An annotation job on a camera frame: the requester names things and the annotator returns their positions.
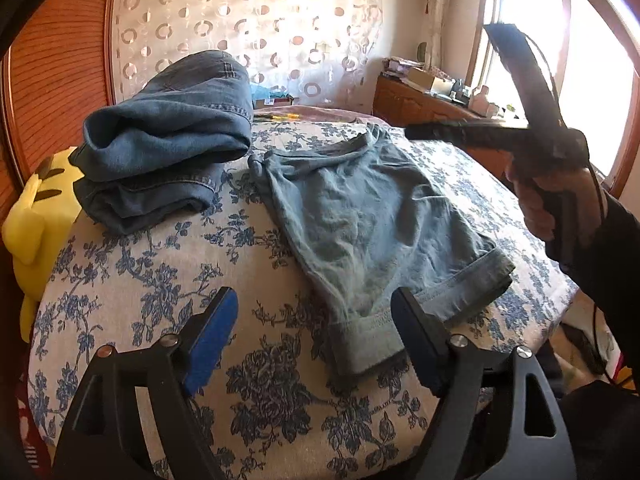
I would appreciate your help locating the window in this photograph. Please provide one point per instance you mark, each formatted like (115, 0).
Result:
(530, 5)

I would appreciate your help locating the wooden slatted wardrobe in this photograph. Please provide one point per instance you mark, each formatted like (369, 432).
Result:
(55, 60)

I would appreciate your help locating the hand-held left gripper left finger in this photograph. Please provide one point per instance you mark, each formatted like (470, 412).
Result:
(215, 340)

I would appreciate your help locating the beige window curtain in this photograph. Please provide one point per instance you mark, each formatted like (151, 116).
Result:
(445, 5)

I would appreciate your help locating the grey-blue pants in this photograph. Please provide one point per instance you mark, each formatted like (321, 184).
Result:
(360, 220)

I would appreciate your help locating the red patterned cloth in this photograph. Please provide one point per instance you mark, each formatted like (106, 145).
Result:
(32, 435)

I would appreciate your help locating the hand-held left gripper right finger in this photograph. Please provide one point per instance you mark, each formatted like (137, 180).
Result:
(412, 345)

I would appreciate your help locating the small cardboard box blue bag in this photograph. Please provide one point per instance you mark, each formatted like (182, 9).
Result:
(272, 96)

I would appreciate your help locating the person's dark clothing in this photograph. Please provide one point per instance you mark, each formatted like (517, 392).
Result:
(600, 425)

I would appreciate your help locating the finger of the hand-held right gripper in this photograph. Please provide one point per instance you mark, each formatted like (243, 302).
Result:
(450, 132)
(525, 70)

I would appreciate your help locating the blue floral bedsheet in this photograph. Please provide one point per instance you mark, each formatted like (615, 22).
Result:
(150, 270)

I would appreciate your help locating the person's right hand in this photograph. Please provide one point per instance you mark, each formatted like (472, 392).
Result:
(585, 200)

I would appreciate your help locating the folded blue jeans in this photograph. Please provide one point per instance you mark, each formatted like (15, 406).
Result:
(140, 200)
(175, 130)

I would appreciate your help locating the yellow plush toy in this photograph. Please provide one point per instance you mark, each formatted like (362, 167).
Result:
(30, 230)

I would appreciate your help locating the circle-patterned sheer curtain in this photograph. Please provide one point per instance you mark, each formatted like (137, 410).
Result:
(280, 20)

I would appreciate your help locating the wooden dresser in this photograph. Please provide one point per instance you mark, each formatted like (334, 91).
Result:
(430, 110)

